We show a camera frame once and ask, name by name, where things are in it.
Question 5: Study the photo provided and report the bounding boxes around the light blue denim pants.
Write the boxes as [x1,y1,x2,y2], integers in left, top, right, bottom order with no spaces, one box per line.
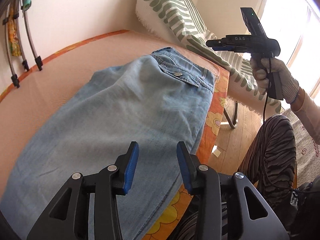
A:
[1,48,215,239]

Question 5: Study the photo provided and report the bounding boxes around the green white patterned pillow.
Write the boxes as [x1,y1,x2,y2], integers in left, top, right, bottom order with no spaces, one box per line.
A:
[136,0,281,117]

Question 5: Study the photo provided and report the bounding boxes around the right forearm beige sleeve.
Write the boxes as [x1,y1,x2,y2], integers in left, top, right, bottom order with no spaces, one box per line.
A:
[290,87,320,145]

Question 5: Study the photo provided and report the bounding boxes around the colourful patterned cloth strip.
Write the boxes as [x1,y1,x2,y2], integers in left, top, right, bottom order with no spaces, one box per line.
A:
[8,16,22,57]

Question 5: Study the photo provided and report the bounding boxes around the metal chair leg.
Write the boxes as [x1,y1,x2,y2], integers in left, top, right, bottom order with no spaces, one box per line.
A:
[222,100,239,130]

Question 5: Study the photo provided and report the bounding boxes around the right hand in grey glove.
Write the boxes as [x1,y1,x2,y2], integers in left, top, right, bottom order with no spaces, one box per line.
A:
[250,58,299,104]

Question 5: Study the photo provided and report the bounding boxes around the zebra striped trouser leg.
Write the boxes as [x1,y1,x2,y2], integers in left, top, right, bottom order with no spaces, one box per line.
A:
[238,114,296,216]

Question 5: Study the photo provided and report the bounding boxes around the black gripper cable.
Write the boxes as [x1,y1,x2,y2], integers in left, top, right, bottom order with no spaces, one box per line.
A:
[261,56,320,196]

